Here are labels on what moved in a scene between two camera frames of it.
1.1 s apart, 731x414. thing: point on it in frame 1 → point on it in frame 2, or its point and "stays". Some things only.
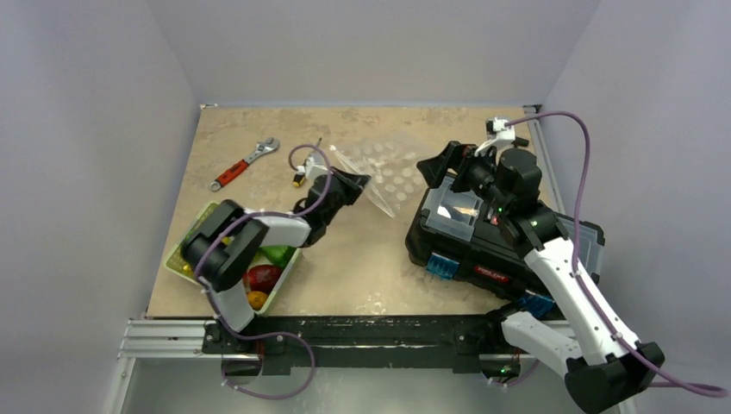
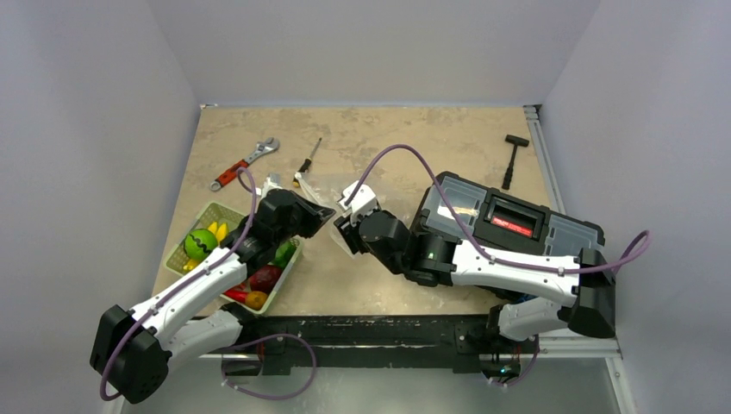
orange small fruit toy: (257, 299) stays
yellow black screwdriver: (299, 177) stays
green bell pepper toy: (278, 254) stays
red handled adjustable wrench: (260, 148) stays
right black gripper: (457, 171) → (347, 229)
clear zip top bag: (395, 171) → (314, 195)
